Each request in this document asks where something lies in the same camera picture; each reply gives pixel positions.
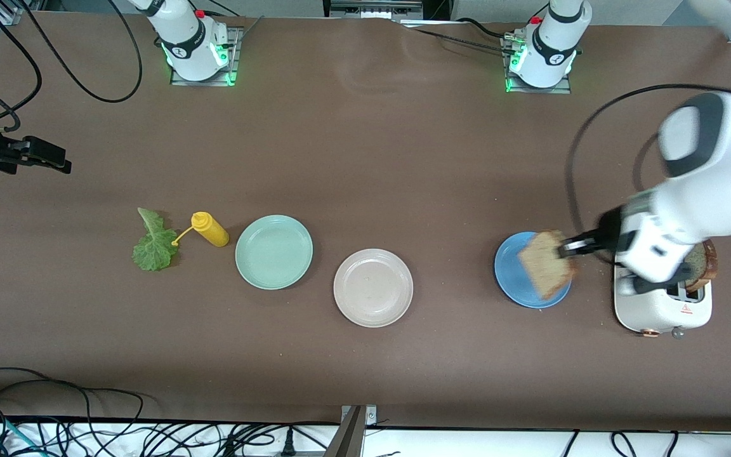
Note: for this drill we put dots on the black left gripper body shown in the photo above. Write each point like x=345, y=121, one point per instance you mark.
x=607, y=235

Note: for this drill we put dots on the brown bread slice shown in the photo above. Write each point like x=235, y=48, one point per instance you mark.
x=708, y=266
x=543, y=266

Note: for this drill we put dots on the green lettuce leaf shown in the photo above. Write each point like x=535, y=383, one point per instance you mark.
x=155, y=251

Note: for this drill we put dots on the yellow squeeze bottle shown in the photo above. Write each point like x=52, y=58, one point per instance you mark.
x=213, y=231

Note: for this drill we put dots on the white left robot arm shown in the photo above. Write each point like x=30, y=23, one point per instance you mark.
x=721, y=165

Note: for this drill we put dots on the blue plate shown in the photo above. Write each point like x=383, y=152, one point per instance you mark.
x=511, y=279

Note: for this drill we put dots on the beige plate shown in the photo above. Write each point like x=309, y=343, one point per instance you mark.
x=373, y=289

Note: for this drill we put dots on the mint green plate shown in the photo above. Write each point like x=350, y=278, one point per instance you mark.
x=273, y=252

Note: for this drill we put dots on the white toaster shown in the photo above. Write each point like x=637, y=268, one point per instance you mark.
x=648, y=314

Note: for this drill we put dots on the black grey control box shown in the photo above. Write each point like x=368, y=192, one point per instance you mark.
x=372, y=7

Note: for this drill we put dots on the black power plug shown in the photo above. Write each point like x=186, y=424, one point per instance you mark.
x=288, y=444

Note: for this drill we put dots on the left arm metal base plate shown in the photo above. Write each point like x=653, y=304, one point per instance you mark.
x=540, y=90

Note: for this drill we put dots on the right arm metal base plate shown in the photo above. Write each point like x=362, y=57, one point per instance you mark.
x=235, y=60

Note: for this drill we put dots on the grey metal table bracket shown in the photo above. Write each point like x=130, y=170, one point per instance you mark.
x=354, y=438

